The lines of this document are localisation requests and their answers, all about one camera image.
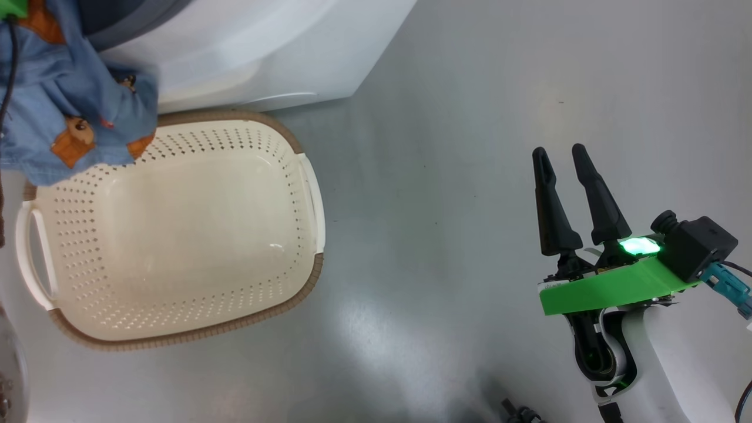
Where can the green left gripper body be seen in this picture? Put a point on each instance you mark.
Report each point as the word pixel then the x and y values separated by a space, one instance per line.
pixel 12 7

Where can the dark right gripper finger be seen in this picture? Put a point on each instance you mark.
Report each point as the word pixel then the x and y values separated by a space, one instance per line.
pixel 605 217
pixel 555 223

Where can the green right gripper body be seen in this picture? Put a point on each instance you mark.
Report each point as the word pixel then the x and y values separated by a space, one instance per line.
pixel 611 282

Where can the blue garment with orange print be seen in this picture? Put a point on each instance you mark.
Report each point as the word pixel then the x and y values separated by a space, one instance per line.
pixel 59 88

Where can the round glass washer door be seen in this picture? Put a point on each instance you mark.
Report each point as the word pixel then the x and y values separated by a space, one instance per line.
pixel 12 376

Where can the black robot base fitting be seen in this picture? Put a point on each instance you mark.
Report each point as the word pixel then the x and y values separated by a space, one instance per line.
pixel 523 416

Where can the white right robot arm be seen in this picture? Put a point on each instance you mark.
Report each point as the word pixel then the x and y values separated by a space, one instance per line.
pixel 687 364

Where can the white front-load washing machine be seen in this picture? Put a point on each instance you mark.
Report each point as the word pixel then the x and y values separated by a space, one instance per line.
pixel 264 47

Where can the round white drain filter cover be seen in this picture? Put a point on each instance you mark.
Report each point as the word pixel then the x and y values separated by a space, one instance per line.
pixel 276 101

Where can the cream perforated laundry basket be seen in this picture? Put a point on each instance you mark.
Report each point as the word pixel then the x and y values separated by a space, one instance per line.
pixel 176 235

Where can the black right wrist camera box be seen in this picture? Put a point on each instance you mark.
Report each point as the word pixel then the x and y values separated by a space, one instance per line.
pixel 699 247

